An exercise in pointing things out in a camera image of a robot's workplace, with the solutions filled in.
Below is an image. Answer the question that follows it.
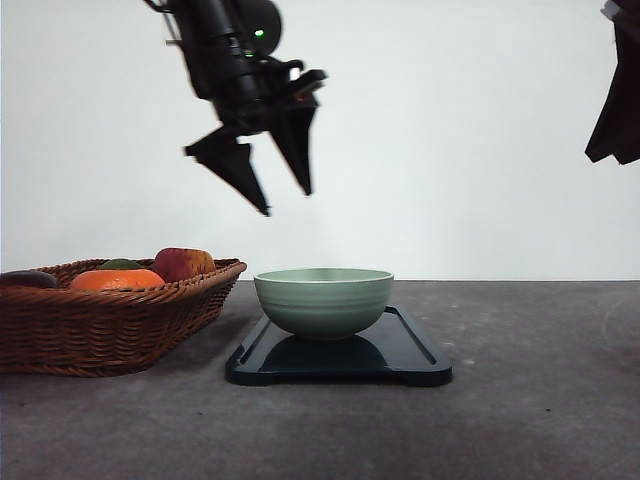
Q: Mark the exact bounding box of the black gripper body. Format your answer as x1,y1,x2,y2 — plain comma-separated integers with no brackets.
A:
192,30,328,137

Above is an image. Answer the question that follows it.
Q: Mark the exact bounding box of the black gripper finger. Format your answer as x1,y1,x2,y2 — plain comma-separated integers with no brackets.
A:
269,105,318,195
585,0,640,165
183,126,271,217

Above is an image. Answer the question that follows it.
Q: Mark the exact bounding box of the green ceramic bowl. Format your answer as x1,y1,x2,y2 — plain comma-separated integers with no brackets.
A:
254,267,394,338

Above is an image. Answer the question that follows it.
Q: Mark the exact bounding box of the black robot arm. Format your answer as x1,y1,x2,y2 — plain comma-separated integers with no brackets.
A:
145,0,327,196

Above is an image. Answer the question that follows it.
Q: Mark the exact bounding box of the brown wicker basket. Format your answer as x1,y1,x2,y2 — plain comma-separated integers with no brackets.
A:
0,258,247,377

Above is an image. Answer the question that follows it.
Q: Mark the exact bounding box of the red apple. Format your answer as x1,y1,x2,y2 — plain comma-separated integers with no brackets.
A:
154,247,216,282

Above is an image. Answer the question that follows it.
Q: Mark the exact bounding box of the green avocado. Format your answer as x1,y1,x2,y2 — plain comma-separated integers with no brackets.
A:
98,258,142,270

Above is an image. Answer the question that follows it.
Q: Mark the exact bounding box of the orange fruit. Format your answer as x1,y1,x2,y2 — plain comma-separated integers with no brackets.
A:
70,269,166,290

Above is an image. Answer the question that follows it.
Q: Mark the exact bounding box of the dark purple fruit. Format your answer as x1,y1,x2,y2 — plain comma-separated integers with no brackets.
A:
0,270,58,289

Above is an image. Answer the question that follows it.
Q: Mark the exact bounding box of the dark rectangular tray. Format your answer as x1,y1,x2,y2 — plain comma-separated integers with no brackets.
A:
226,305,453,387

